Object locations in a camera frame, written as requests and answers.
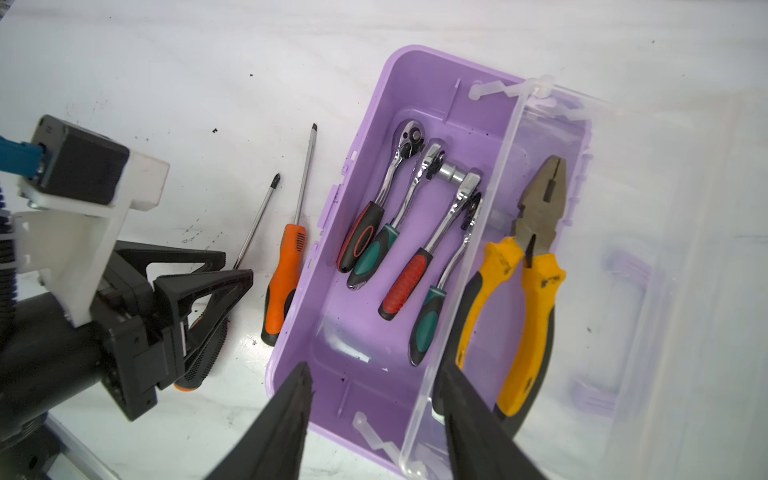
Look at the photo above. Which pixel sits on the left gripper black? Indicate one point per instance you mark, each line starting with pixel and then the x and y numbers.
pixel 140 340

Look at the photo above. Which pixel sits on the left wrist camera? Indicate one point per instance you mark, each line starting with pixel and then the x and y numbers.
pixel 79 186

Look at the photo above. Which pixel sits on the orange black short screwdriver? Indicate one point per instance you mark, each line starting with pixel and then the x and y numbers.
pixel 205 357

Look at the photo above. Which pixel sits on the purple plastic tool box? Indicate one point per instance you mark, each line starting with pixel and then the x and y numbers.
pixel 659 366

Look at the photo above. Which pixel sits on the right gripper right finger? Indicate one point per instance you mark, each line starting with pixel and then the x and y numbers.
pixel 477 445

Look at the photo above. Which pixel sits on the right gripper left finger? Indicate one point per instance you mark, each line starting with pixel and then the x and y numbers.
pixel 273 446

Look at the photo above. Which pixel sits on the red handled ratchet wrench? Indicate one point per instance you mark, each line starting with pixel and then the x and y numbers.
pixel 416 267

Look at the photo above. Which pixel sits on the green ratchet wrench with socket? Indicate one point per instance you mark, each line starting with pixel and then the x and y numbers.
pixel 427 320

